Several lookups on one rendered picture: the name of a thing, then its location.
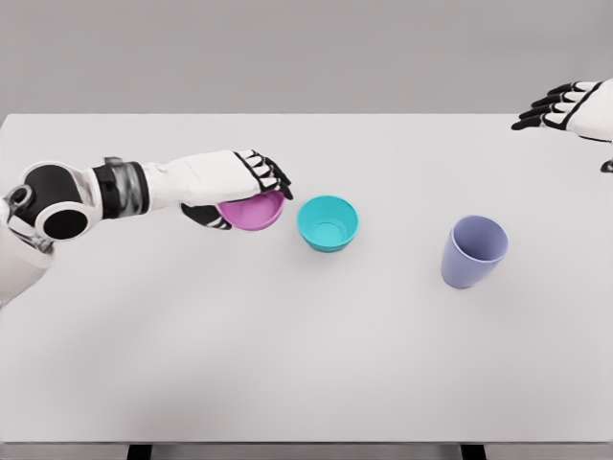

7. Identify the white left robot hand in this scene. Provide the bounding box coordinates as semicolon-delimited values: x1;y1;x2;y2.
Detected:
180;149;294;232

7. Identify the pink bowl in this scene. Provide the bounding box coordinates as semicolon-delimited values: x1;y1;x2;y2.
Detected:
216;190;286;233

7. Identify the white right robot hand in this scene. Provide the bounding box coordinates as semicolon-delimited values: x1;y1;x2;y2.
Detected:
511;77;613;173

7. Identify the lavender cup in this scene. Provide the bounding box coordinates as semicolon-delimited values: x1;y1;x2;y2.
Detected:
441;215;509;290

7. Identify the teal bowl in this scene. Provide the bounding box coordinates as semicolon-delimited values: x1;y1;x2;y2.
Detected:
296;195;360;253

